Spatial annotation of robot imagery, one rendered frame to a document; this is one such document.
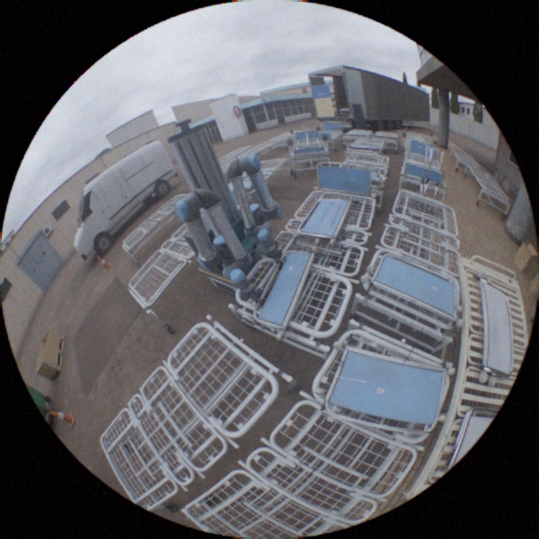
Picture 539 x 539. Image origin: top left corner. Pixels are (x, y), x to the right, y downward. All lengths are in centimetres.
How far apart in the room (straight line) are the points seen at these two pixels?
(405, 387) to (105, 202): 815
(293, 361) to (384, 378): 88
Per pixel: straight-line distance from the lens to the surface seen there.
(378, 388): 117
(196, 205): 107
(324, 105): 1187
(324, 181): 269
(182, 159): 149
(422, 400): 129
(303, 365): 172
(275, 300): 140
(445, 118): 1162
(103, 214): 762
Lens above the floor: 168
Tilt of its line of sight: 46 degrees down
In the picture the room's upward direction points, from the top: 21 degrees counter-clockwise
